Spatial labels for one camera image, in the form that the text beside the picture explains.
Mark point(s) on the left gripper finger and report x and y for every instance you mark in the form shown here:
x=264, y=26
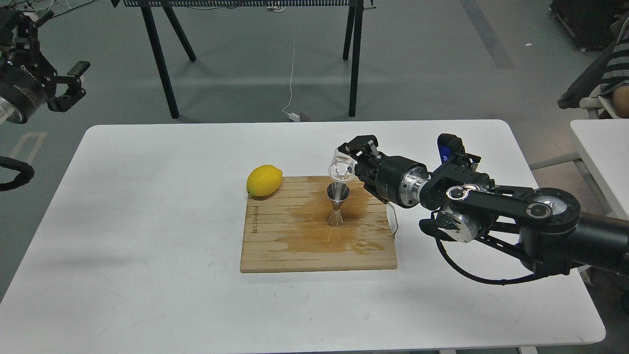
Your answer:
x=74, y=91
x=20, y=44

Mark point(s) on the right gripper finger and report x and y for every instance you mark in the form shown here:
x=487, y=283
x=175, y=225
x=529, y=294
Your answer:
x=377, y=189
x=362, y=149

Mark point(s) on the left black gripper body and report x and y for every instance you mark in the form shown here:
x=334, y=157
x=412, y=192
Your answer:
x=20, y=94

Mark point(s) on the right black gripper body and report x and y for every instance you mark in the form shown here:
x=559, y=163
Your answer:
x=404, y=178

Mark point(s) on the clear glass measuring cup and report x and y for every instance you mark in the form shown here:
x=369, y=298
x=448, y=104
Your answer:
x=342, y=168

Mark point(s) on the steel double jigger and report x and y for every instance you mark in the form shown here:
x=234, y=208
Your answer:
x=337, y=193

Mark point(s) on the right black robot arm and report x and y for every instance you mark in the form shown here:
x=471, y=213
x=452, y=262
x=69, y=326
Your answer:
x=544, y=228

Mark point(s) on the yellow lemon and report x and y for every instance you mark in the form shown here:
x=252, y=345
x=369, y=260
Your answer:
x=264, y=180

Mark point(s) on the wooden cutting board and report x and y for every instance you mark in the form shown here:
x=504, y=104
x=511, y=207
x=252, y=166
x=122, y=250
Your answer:
x=288, y=230

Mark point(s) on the white side table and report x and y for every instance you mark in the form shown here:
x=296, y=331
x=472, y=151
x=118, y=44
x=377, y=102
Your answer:
x=603, y=145

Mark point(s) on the person in striped shirt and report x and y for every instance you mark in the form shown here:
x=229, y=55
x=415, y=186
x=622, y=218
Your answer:
x=614, y=83

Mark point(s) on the black metal frame table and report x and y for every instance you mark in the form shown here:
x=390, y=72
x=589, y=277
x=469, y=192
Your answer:
x=242, y=64

